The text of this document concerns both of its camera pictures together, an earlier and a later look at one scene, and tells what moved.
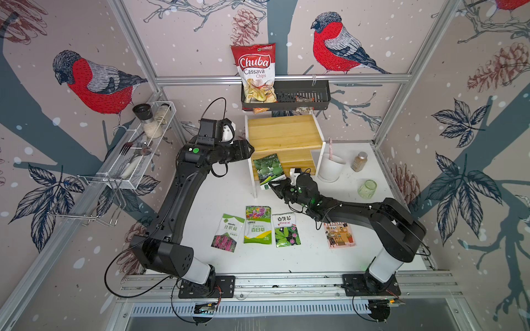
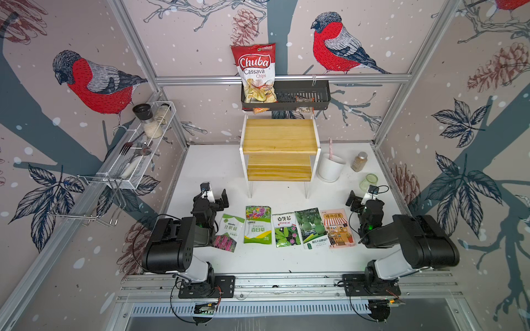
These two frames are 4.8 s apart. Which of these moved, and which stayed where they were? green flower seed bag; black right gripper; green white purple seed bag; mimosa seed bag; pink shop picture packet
Moved: black right gripper
Stayed: pink shop picture packet; green white purple seed bag; mimosa seed bag; green flower seed bag
